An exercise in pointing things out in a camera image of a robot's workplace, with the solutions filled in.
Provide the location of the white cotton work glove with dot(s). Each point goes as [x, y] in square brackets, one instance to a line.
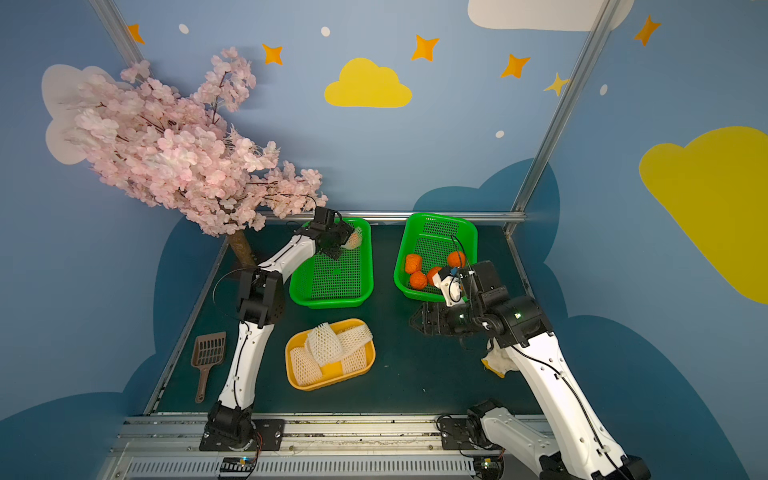
[497, 360]

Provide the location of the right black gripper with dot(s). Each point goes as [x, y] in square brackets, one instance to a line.
[435, 320]

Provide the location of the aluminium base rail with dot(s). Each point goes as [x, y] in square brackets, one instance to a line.
[337, 447]

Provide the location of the green plastic basket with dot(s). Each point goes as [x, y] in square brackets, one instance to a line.
[324, 283]
[433, 237]

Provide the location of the yellow plastic tray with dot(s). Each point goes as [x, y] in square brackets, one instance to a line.
[332, 373]

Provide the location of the pink artificial blossom tree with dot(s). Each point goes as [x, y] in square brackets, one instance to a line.
[165, 149]

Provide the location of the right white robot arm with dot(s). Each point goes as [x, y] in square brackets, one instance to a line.
[579, 447]

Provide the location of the left green plastic basket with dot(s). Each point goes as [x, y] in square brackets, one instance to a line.
[324, 283]

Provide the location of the white foam net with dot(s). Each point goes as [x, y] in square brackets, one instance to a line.
[324, 346]
[354, 338]
[305, 369]
[354, 362]

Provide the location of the bare orange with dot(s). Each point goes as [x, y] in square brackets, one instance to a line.
[418, 280]
[413, 263]
[434, 276]
[456, 259]

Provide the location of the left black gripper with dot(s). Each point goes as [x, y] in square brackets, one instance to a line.
[336, 238]

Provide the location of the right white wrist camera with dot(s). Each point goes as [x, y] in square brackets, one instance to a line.
[450, 286]

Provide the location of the netted orange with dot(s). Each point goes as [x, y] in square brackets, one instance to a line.
[355, 239]

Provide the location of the right green plastic basket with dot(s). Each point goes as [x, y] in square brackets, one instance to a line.
[433, 237]

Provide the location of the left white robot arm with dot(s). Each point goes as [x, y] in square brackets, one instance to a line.
[261, 305]

